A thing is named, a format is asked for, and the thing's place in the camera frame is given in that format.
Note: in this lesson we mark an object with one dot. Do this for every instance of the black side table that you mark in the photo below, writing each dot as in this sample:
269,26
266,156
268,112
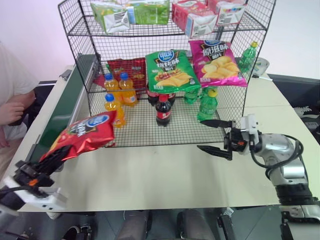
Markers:
295,90

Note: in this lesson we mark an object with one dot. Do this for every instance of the red drink carton pack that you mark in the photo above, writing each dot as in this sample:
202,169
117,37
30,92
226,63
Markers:
192,21
228,12

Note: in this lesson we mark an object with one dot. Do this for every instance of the dark rounded shape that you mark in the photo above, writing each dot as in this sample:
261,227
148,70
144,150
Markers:
133,225
196,225

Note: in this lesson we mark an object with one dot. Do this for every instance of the person's white shirt torso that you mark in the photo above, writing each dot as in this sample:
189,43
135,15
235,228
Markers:
12,72

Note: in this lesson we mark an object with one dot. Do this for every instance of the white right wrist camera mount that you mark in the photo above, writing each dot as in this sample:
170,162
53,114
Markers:
250,123

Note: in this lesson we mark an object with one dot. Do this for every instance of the green potato chip bag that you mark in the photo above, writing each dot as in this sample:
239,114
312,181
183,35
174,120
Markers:
172,72

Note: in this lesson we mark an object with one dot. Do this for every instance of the dark red snack bag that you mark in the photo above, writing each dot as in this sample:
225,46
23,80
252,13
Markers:
130,71

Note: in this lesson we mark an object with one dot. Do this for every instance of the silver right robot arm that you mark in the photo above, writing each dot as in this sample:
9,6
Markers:
287,170

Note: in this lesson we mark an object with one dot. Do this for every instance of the cola bottle red label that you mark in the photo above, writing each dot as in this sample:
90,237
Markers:
172,98
163,112
151,96

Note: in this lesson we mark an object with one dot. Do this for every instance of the red potato chip bag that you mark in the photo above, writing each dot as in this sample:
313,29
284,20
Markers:
87,135

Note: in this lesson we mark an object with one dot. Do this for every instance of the green conveyor belt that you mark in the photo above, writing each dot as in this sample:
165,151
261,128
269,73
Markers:
60,110

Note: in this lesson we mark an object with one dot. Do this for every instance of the black and white shoe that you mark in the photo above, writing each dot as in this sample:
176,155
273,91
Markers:
75,232

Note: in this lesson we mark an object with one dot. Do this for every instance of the pink potato chip bag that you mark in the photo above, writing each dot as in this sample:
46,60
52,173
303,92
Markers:
217,65

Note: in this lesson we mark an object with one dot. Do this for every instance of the green drink carton pack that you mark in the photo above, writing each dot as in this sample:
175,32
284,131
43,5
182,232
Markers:
150,11
110,17

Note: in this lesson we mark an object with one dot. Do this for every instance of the orange soda bottle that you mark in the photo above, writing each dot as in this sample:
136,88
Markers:
116,110
110,83
128,93

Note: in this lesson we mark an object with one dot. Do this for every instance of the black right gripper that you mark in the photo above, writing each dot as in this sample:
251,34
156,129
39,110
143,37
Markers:
237,140

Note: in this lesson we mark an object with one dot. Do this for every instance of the person's bare hand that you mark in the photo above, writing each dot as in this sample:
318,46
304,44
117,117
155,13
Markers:
11,112

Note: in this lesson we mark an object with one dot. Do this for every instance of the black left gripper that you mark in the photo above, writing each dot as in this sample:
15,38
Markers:
32,173

